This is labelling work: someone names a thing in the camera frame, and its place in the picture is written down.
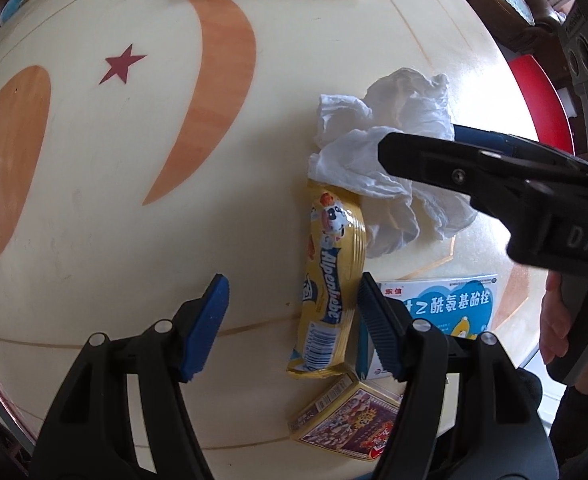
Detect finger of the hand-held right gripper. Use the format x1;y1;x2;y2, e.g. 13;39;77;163
450;124;588;164
378;132;588;214

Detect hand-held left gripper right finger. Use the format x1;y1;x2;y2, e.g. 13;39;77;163
356;272;560;480

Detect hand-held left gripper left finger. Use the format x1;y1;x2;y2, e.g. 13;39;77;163
31;274;231;480

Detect yellow candy packet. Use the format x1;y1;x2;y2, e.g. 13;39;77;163
286;179;367;379

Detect white tissue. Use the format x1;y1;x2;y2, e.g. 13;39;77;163
308;67;479;259

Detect person's right hand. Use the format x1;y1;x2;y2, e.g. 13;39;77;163
539;273;573;364

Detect red plastic chair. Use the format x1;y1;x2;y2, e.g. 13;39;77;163
505;54;576;155

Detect blue and white medicine box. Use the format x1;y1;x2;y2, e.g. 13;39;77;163
356;273;499;382

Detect red and yellow cardboard box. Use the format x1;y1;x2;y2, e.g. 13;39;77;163
287;375;405;463

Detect person's dark trousers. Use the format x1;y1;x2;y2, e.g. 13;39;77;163
518;370;588;480

